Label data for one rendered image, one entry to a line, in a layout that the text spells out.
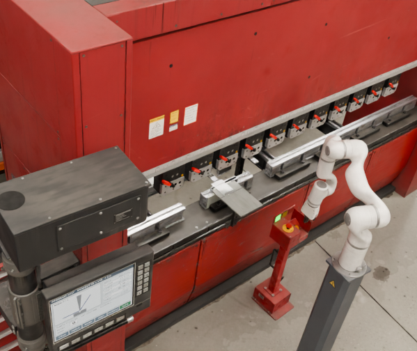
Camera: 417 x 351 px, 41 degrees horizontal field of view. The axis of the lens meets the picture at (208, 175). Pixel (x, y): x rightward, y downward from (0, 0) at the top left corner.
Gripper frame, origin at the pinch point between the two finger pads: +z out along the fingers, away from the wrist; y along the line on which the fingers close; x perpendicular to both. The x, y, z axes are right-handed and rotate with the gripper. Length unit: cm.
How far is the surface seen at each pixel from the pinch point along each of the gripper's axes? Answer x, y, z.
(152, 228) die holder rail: -89, -43, -5
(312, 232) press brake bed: 70, -23, 82
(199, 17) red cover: -73, -51, -131
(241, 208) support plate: -40.8, -21.8, -13.8
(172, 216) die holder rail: -75, -43, -7
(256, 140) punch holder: -17, -42, -41
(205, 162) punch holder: -56, -44, -40
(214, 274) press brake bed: -44, -24, 53
